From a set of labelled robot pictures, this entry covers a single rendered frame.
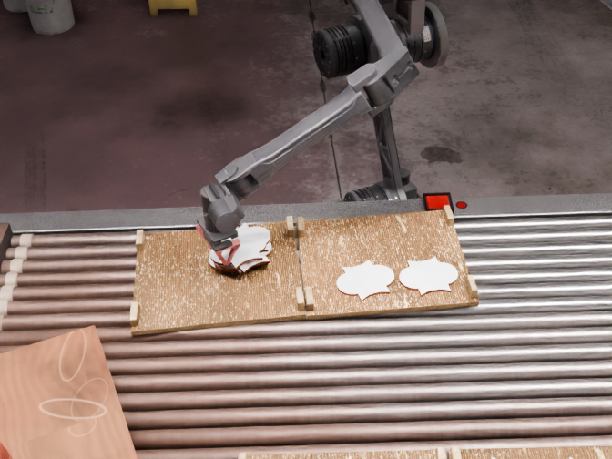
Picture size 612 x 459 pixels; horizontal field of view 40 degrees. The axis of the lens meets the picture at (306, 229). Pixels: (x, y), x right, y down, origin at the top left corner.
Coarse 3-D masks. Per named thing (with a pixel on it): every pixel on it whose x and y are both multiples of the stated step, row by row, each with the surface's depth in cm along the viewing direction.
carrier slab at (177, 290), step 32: (256, 224) 224; (160, 256) 216; (192, 256) 215; (288, 256) 214; (160, 288) 207; (192, 288) 206; (224, 288) 206; (256, 288) 205; (288, 288) 205; (160, 320) 198; (192, 320) 198; (224, 320) 198; (256, 320) 198; (288, 320) 199
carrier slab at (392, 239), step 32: (320, 224) 223; (352, 224) 223; (384, 224) 222; (416, 224) 222; (320, 256) 214; (352, 256) 213; (384, 256) 213; (416, 256) 212; (448, 256) 212; (320, 288) 205
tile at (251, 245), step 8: (240, 232) 214; (224, 240) 212; (240, 240) 211; (248, 240) 211; (256, 240) 211; (264, 240) 211; (240, 248) 209; (248, 248) 209; (256, 248) 209; (264, 248) 210; (216, 256) 207; (224, 256) 207; (240, 256) 207; (248, 256) 207; (256, 256) 207; (232, 264) 205; (240, 264) 205
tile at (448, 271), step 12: (408, 264) 209; (420, 264) 209; (432, 264) 209; (444, 264) 208; (408, 276) 206; (420, 276) 206; (432, 276) 205; (444, 276) 205; (456, 276) 205; (408, 288) 203; (420, 288) 202; (432, 288) 202; (444, 288) 202
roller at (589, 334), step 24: (312, 336) 195; (336, 336) 195; (360, 336) 194; (384, 336) 194; (408, 336) 194; (432, 336) 194; (456, 336) 194; (480, 336) 193; (504, 336) 193; (528, 336) 193; (552, 336) 193; (576, 336) 193; (600, 336) 193
